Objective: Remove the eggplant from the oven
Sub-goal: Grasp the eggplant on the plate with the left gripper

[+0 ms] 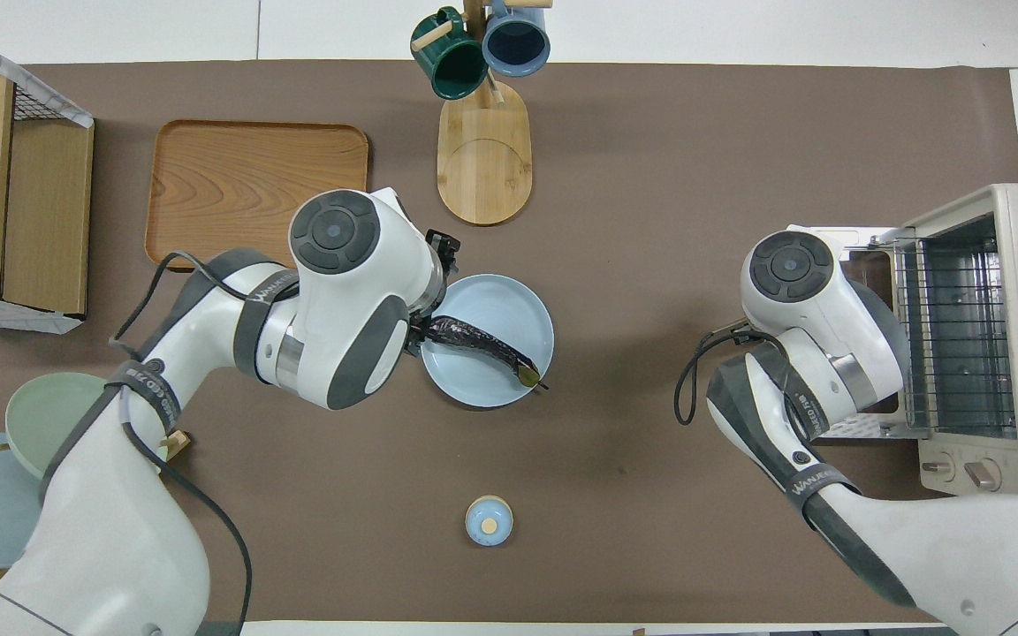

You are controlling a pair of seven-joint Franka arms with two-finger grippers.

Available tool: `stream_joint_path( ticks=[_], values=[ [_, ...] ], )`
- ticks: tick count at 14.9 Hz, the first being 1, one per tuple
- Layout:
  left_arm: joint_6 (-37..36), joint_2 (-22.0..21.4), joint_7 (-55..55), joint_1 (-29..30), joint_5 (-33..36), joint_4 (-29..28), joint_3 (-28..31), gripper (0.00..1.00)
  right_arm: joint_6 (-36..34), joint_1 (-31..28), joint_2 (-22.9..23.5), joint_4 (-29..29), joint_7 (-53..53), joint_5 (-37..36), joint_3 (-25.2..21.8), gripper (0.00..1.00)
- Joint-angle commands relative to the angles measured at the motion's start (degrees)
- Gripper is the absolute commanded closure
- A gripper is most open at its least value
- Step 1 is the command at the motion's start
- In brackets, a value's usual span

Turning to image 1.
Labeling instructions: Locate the pale green plate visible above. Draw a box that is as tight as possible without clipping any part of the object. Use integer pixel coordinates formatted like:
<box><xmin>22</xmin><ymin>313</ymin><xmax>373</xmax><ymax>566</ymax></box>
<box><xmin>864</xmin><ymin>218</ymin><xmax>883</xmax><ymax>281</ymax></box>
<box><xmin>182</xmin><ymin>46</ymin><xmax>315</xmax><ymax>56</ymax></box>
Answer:
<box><xmin>5</xmin><ymin>372</ymin><xmax>167</xmax><ymax>483</ymax></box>

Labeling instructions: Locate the blue mug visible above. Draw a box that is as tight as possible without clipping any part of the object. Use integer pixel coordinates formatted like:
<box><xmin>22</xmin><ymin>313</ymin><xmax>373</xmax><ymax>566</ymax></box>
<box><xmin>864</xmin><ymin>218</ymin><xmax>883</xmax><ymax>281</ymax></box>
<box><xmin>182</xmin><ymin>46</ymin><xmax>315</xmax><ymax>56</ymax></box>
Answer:
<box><xmin>482</xmin><ymin>0</ymin><xmax>552</xmax><ymax>78</ymax></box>

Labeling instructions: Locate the wooden serving tray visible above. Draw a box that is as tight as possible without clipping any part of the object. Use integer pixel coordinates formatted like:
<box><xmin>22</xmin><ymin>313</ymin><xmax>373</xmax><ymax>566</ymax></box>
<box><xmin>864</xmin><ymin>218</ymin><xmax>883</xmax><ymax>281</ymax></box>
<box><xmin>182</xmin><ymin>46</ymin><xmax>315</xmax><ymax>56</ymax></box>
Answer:
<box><xmin>145</xmin><ymin>120</ymin><xmax>370</xmax><ymax>271</ymax></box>

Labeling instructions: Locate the dark green mug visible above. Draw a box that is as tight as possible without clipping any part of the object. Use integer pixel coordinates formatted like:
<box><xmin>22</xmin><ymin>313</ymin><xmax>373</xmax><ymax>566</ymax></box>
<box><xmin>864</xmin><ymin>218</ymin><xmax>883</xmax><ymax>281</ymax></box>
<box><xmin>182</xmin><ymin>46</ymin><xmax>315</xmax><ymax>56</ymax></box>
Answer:
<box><xmin>410</xmin><ymin>7</ymin><xmax>490</xmax><ymax>101</ymax></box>

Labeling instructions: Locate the dark purple eggplant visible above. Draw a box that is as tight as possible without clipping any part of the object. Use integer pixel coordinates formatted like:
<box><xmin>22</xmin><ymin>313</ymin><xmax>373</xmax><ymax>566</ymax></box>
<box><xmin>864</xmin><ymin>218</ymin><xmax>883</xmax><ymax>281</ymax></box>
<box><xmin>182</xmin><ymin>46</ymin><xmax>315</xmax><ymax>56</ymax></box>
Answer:
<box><xmin>425</xmin><ymin>315</ymin><xmax>551</xmax><ymax>392</ymax></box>

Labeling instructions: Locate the wooden plate rack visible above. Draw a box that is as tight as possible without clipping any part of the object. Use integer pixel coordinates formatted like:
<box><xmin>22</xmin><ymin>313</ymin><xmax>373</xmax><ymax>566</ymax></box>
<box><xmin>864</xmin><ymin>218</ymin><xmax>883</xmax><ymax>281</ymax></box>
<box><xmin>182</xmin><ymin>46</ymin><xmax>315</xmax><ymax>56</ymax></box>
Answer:
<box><xmin>0</xmin><ymin>428</ymin><xmax>192</xmax><ymax>606</ymax></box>

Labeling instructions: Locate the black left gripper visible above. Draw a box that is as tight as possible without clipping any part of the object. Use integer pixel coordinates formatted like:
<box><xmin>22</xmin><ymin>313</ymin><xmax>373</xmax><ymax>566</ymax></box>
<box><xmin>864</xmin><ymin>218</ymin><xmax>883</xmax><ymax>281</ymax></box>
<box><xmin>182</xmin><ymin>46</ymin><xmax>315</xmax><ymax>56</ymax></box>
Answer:
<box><xmin>405</xmin><ymin>228</ymin><xmax>462</xmax><ymax>356</ymax></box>

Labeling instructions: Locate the brown table mat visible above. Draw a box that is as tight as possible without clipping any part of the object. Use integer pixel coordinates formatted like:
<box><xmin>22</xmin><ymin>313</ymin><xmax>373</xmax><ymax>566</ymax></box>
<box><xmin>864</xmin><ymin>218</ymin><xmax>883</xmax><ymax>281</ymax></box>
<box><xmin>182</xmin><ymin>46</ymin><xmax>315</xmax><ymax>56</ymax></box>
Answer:
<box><xmin>0</xmin><ymin>60</ymin><xmax>1018</xmax><ymax>624</ymax></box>

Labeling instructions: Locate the metal oven grill rack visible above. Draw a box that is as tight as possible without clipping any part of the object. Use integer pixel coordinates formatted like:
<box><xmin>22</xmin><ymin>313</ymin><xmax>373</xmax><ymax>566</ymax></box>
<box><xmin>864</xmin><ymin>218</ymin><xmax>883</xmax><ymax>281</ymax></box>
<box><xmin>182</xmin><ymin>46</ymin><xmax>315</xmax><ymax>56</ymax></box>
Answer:
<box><xmin>893</xmin><ymin>216</ymin><xmax>1018</xmax><ymax>439</ymax></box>

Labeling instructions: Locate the light blue plate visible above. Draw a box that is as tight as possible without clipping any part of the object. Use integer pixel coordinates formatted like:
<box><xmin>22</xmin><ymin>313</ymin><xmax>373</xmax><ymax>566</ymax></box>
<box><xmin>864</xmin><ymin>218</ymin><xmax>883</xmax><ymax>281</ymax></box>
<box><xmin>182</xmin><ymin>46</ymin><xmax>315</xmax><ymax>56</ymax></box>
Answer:
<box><xmin>421</xmin><ymin>274</ymin><xmax>556</xmax><ymax>410</ymax></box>

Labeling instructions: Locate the wire and wood shelf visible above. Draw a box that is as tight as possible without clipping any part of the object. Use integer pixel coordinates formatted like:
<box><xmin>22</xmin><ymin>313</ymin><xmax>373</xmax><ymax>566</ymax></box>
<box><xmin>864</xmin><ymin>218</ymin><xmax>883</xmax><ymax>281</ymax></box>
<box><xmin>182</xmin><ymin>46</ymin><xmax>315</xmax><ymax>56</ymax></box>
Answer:
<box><xmin>0</xmin><ymin>19</ymin><xmax>95</xmax><ymax>335</ymax></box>

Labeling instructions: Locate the small blue knobbed lid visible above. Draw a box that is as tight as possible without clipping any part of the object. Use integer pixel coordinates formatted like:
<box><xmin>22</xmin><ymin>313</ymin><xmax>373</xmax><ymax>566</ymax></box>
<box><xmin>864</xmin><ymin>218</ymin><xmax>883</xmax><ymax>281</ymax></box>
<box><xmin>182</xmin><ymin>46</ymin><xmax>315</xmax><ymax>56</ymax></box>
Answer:
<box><xmin>465</xmin><ymin>495</ymin><xmax>514</xmax><ymax>547</ymax></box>

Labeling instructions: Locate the glass oven door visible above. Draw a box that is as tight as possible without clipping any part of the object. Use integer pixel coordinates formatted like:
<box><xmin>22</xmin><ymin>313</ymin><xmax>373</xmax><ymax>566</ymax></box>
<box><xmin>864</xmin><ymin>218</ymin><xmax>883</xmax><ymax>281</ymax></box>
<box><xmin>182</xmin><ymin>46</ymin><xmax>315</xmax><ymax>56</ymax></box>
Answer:
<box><xmin>814</xmin><ymin>225</ymin><xmax>931</xmax><ymax>442</ymax></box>

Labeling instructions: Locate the wooden mug tree stand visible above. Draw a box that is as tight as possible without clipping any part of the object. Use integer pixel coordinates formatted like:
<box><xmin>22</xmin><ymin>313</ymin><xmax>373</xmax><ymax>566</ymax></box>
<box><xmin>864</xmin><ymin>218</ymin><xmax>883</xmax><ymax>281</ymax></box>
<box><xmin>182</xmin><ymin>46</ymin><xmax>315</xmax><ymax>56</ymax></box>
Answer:
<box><xmin>410</xmin><ymin>0</ymin><xmax>554</xmax><ymax>227</ymax></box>

